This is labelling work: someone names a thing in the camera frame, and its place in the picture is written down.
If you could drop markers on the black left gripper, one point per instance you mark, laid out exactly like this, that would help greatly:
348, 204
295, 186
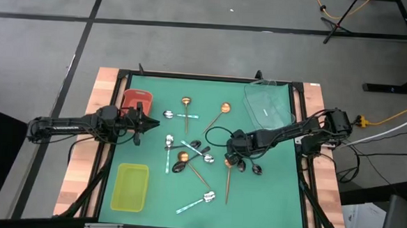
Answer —
131, 122

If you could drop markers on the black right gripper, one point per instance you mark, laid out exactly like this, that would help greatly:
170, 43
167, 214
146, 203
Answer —
242, 144

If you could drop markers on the gold spoon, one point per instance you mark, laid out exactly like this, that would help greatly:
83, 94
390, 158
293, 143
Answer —
186, 101
227, 185
183, 156
225, 107

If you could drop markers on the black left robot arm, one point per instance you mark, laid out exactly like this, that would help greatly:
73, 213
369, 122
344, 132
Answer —
67, 123

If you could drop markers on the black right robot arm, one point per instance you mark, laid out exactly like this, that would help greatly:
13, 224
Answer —
293, 129

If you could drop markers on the orange plastic bin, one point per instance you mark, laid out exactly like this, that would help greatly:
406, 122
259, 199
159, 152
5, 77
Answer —
134, 98

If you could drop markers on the green table mat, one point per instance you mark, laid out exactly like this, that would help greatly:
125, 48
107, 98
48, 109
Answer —
254, 200

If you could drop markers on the clear plastic bin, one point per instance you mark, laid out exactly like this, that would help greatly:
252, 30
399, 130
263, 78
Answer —
267, 103

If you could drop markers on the yellow plastic bin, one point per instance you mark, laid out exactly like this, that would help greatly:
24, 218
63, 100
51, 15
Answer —
130, 188

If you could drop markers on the white cardboard box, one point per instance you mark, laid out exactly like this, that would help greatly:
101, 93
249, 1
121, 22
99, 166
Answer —
365, 220

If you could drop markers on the black tripod stand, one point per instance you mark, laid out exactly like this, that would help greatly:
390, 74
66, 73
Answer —
335, 26

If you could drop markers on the dark gray chair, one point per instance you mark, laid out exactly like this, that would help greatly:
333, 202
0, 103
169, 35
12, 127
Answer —
400, 222

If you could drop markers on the black table frame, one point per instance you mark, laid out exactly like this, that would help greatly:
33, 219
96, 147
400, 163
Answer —
191, 75

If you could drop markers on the black desk frame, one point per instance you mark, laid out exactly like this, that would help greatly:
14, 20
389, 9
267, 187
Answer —
383, 88

